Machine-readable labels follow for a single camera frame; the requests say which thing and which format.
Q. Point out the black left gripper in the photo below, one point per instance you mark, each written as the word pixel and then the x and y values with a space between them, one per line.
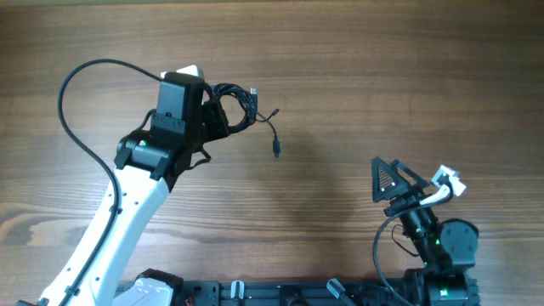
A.
pixel 220 129

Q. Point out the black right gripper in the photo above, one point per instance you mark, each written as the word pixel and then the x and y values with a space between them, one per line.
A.
pixel 401 184

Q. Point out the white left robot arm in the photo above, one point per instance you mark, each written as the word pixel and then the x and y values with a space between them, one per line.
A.
pixel 147 165

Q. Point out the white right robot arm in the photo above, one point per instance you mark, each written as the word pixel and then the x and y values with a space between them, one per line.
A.
pixel 446 248

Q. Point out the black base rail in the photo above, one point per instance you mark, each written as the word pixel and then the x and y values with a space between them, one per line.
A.
pixel 306 293

